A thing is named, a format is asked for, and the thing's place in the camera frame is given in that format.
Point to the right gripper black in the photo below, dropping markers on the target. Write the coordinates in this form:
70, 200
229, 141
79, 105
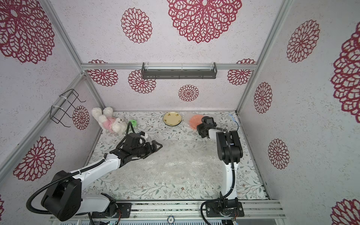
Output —
201, 131

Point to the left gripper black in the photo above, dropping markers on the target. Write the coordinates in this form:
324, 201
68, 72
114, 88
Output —
150, 151

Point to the orange plate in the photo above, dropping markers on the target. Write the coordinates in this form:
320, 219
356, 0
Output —
192, 120

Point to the yellow plate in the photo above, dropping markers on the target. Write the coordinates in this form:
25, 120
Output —
172, 118

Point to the clear bubble wrap sheet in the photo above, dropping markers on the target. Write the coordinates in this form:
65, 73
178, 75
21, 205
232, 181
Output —
176, 163

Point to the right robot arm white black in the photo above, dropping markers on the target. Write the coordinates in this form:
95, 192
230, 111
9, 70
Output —
230, 152

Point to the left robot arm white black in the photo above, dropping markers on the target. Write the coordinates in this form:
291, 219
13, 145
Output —
63, 197

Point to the green round toy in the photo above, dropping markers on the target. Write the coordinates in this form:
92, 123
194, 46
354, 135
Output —
134, 123

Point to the white plush bunny pink dress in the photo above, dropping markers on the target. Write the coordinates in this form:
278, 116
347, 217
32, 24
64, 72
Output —
107, 122

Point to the blue toy with cord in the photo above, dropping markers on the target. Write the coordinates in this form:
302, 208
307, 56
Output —
234, 120

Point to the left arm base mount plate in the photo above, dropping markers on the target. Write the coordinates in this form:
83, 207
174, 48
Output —
121, 210

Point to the aluminium front rail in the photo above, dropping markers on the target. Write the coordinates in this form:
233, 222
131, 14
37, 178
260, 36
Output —
186, 209

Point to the black wire wall basket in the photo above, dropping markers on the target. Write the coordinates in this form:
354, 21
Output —
58, 112

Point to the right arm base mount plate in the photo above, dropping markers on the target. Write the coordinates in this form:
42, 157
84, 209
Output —
225, 208

